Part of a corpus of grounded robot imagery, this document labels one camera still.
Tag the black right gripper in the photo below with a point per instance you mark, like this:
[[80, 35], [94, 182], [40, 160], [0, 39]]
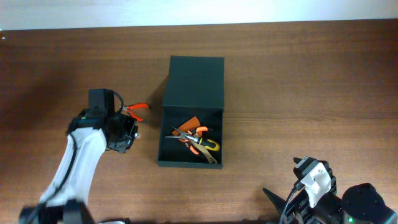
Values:
[[300, 205]]

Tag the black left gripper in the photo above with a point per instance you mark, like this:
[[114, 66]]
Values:
[[129, 121]]

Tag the small red cutting pliers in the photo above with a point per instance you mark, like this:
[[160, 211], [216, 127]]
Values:
[[130, 110]]

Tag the orange scraper wooden handle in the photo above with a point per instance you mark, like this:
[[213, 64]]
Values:
[[197, 150]]

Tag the orange needle nose pliers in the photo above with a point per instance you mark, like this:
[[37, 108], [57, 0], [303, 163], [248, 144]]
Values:
[[183, 134]]

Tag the yellow black screwdriver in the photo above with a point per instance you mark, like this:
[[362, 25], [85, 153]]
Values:
[[206, 143]]

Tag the dark green box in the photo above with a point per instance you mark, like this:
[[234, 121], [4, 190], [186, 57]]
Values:
[[195, 88]]

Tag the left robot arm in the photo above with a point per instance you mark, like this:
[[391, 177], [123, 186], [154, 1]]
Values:
[[90, 134]]

